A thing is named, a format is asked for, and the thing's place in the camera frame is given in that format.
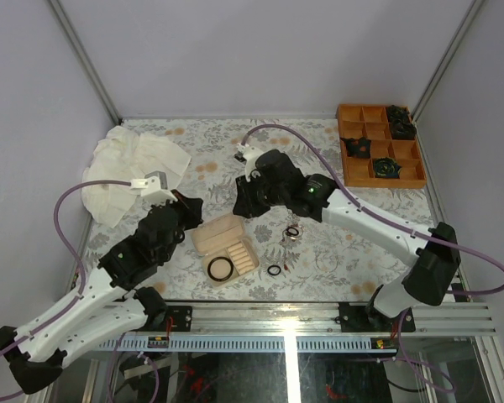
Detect black fabric flower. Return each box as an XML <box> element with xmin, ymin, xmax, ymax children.
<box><xmin>386</xmin><ymin>105</ymin><xmax>411</xmax><ymax>121</ymax></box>
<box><xmin>390</xmin><ymin>119</ymin><xmax>417</xmax><ymax>140</ymax></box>

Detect black flower green swirls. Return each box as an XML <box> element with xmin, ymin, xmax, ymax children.
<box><xmin>372</xmin><ymin>157</ymin><xmax>402</xmax><ymax>179</ymax></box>

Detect orange wooden divided tray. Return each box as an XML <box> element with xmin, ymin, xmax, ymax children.
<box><xmin>336</xmin><ymin>104</ymin><xmax>427</xmax><ymax>189</ymax></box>

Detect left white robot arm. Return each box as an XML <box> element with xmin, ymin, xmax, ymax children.
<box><xmin>0</xmin><ymin>191</ymin><xmax>203</xmax><ymax>395</ymax></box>

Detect white crumpled cloth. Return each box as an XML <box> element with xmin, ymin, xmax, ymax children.
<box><xmin>81</xmin><ymin>126</ymin><xmax>192</xmax><ymax>228</ymax></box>

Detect black flower orange dots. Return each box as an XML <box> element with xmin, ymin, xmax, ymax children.
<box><xmin>342</xmin><ymin>137</ymin><xmax>371</xmax><ymax>159</ymax></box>

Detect black bangle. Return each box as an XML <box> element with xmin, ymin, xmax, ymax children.
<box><xmin>207</xmin><ymin>256</ymin><xmax>234</xmax><ymax>282</ymax></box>

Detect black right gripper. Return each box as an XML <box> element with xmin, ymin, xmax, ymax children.
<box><xmin>234</xmin><ymin>170</ymin><xmax>289</xmax><ymax>219</ymax></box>

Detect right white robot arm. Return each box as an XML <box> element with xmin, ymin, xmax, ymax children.
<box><xmin>233</xmin><ymin>146</ymin><xmax>460</xmax><ymax>332</ymax></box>

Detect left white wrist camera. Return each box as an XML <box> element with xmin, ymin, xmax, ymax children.
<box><xmin>129</xmin><ymin>171</ymin><xmax>177</xmax><ymax>206</ymax></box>

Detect black fabric flower top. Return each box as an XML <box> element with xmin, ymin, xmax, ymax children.
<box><xmin>386</xmin><ymin>105</ymin><xmax>411</xmax><ymax>121</ymax></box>

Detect beige jewelry box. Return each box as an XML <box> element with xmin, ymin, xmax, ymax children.
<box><xmin>192</xmin><ymin>213</ymin><xmax>260</xmax><ymax>288</ymax></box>

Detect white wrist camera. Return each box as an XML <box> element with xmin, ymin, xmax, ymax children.
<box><xmin>237</xmin><ymin>144</ymin><xmax>265</xmax><ymax>182</ymax></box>
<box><xmin>129</xmin><ymin>171</ymin><xmax>177</xmax><ymax>206</ymax></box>

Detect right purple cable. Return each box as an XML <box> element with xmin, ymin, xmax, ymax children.
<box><xmin>239</xmin><ymin>123</ymin><xmax>504</xmax><ymax>391</ymax></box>

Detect purple cable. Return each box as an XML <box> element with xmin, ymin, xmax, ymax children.
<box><xmin>0</xmin><ymin>180</ymin><xmax>135</xmax><ymax>400</ymax></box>
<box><xmin>239</xmin><ymin>123</ymin><xmax>504</xmax><ymax>391</ymax></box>

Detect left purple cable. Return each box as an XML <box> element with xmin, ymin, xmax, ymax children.
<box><xmin>0</xmin><ymin>180</ymin><xmax>135</xmax><ymax>400</ymax></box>

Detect thin silver cuff bracelet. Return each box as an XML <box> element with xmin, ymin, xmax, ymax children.
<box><xmin>314</xmin><ymin>253</ymin><xmax>342</xmax><ymax>275</ymax></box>

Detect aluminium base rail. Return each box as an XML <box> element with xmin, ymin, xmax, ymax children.
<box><xmin>100</xmin><ymin>301</ymin><xmax>496</xmax><ymax>354</ymax></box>

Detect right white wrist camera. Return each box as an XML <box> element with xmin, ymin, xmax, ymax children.
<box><xmin>237</xmin><ymin>144</ymin><xmax>265</xmax><ymax>182</ymax></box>

